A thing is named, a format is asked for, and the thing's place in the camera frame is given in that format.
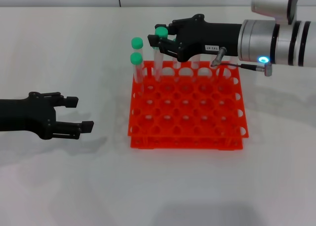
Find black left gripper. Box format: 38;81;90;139
0;91;95;141

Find right arm connector cable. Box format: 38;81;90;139
210;46;274;77

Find orange test tube rack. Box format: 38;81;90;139
127;60;249;150

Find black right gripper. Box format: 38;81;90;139
147;13;243;63

